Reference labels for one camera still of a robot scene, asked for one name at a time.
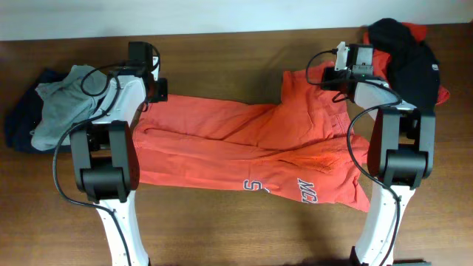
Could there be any red soccer print t-shirt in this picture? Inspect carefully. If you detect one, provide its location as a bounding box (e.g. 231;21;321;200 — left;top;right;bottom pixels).
133;65;370;211

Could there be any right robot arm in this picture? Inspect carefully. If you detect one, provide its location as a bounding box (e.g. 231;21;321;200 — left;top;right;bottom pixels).
319;41;440;265

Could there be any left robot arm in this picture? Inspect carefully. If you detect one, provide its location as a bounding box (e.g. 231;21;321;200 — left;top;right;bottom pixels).
69;41;167;265

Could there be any red garment under pile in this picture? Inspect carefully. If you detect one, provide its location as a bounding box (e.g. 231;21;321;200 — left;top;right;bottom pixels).
361;22;451;106

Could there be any black garment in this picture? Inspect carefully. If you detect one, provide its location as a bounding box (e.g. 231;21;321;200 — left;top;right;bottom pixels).
367;18;441;112

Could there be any light grey crumpled shirt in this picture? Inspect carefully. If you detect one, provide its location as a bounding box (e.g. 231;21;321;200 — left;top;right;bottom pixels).
31;65;107;151

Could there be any navy blue folded garment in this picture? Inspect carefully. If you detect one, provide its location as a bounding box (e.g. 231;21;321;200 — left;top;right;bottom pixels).
4;69;67;154

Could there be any right black cable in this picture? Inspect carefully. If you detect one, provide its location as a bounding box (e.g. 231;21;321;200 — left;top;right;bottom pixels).
305;48;403;266

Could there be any black cable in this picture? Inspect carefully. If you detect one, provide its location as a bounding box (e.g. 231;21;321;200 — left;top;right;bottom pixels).
305;48;403;266
52;42;162;266

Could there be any left black cable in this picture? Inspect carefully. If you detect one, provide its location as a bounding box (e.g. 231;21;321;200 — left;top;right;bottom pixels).
52;42;162;266

